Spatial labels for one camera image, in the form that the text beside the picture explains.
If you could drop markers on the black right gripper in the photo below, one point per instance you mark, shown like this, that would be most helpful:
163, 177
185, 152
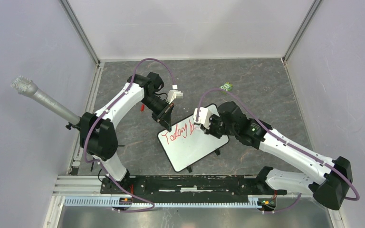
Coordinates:
210, 130

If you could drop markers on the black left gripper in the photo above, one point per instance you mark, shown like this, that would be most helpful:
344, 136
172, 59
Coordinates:
164, 116

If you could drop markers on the small white whiteboard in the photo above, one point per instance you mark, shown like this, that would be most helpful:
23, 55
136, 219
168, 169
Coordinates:
186, 143

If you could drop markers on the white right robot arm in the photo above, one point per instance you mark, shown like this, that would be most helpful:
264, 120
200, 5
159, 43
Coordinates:
328, 180

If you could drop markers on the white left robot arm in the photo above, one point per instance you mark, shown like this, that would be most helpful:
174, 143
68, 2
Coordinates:
98, 130

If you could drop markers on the green toy block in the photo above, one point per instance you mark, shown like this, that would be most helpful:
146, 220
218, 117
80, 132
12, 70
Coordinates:
226, 87

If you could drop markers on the toothed light blue strip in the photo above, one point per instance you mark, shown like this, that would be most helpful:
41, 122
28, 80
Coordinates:
92, 201

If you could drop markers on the silver microphone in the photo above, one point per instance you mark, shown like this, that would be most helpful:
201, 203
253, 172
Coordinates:
28, 88

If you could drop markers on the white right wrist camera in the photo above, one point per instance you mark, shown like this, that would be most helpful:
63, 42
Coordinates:
201, 117

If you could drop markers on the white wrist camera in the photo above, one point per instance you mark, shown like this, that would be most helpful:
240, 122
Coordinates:
201, 117
173, 94

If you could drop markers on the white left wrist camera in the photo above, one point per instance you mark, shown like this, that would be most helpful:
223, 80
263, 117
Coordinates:
173, 94

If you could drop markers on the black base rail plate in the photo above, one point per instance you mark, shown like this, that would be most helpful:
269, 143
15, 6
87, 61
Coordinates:
197, 188

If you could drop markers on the aluminium frame rail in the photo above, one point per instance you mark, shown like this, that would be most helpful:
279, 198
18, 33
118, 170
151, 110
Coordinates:
77, 186

